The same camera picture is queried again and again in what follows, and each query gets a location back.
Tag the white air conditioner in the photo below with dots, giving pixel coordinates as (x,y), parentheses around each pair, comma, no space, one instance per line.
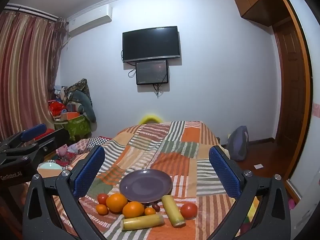
(90,17)

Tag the large orange with white sticker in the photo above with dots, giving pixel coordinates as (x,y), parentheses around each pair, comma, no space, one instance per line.
(116,203)

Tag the yellow round object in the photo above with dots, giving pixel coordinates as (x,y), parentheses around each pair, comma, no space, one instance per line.
(150,118)

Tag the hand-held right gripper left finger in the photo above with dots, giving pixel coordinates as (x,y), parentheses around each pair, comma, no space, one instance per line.
(90,172)

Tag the wooden overhead cabinet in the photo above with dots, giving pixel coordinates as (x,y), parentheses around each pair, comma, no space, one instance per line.
(255,2)

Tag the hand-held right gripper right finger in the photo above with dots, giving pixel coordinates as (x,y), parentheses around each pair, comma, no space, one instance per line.
(223,173)

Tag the red box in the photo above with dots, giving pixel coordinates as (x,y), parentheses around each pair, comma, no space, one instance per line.
(50,130)

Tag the wooden door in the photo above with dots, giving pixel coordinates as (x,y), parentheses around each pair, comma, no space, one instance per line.
(292,100)

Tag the small tangerine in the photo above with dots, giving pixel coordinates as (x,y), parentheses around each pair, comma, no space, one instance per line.
(101,209)
(150,211)

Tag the white paper sheet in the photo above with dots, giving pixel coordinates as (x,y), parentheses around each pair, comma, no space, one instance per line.
(258,166)

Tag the orange box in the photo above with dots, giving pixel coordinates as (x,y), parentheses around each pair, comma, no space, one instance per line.
(71,115)

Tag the small dark red jujube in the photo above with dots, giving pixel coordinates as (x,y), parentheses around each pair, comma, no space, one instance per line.
(156,206)

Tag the teal and peach round tray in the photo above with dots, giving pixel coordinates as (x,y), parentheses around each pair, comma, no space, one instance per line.
(50,168)

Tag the small black monitor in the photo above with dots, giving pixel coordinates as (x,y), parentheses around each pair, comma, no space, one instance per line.
(152,72)

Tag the striped red curtain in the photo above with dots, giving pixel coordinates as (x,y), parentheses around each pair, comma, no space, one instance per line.
(27,75)

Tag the striped patchwork blanket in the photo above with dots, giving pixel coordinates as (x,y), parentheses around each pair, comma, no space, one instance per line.
(162,150)

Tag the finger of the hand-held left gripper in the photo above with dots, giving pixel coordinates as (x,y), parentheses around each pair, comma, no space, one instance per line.
(53,140)
(33,131)

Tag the red tomato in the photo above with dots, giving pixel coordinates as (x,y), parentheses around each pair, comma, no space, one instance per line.
(188,210)
(102,198)

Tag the wall-mounted black television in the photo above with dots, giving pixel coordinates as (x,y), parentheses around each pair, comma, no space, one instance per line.
(151,43)

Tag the grey-blue backpack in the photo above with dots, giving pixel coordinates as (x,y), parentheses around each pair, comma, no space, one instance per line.
(237,143)

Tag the green cardboard box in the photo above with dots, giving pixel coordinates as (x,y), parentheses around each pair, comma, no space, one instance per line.
(76,127)

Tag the red plastic bag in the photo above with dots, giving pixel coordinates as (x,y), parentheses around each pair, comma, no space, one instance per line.
(56,108)

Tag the pink floral cloth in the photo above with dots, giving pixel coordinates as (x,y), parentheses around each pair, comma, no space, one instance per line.
(77,148)

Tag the curtain rail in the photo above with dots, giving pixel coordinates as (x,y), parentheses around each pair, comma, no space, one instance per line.
(35,11)

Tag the yellow-green sugarcane piece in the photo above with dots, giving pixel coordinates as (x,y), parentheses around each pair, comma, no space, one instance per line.
(142,223)
(172,210)

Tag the purple plate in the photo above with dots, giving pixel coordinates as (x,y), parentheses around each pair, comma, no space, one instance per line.
(145,185)

